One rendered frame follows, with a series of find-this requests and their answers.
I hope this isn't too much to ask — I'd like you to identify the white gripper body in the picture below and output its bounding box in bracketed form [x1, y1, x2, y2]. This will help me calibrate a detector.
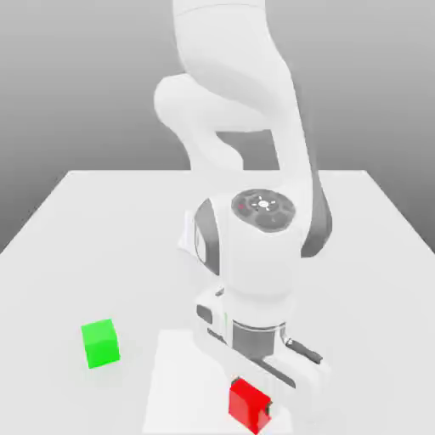
[193, 325, 333, 424]

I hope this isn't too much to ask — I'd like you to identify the small red cube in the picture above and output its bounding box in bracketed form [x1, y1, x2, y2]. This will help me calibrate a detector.
[228, 377, 273, 435]

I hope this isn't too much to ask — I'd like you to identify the small green cube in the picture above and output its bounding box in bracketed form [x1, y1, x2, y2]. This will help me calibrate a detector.
[80, 318, 121, 370]

